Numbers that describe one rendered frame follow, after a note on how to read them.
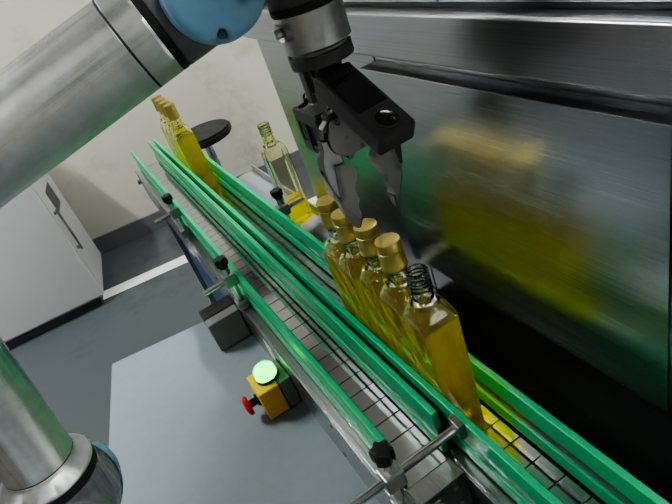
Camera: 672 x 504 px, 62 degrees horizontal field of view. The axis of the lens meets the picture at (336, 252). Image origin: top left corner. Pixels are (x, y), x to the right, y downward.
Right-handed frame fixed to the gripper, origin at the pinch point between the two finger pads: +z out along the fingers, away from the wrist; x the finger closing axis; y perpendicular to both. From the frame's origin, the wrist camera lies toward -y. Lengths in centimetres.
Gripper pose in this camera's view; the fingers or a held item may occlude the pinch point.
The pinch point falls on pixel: (378, 209)
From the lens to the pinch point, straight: 69.4
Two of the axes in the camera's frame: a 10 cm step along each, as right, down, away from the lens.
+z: 3.0, 7.9, 5.3
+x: -8.3, 4.9, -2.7
